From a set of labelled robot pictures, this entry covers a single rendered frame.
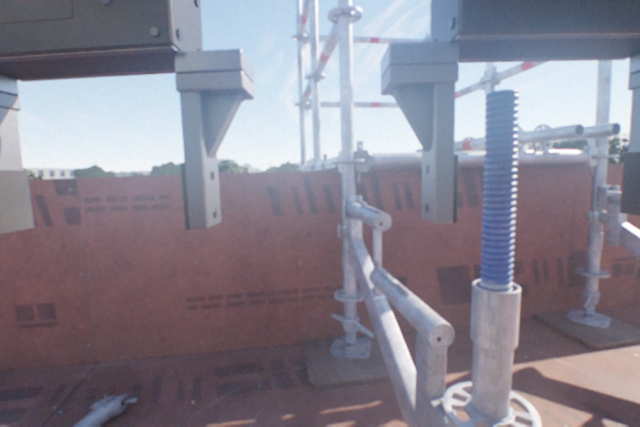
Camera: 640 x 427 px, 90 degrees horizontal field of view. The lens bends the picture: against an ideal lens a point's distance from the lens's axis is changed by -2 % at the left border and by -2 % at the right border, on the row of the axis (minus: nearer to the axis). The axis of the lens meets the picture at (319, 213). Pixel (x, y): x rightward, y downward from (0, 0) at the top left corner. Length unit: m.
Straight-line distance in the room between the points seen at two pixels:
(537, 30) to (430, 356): 0.56
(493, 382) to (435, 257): 1.02
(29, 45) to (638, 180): 0.37
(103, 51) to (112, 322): 1.34
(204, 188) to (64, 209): 1.28
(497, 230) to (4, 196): 0.47
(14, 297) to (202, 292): 0.67
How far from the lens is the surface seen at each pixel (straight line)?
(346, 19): 1.30
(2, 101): 0.30
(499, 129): 0.46
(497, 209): 0.46
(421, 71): 0.21
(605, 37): 0.25
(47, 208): 1.50
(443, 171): 0.20
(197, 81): 0.21
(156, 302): 1.43
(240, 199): 1.29
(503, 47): 0.24
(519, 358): 1.49
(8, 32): 0.27
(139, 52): 0.23
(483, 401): 0.54
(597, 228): 1.80
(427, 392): 0.71
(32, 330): 1.65
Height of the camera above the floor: 0.69
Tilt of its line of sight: 7 degrees down
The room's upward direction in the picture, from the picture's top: 2 degrees counter-clockwise
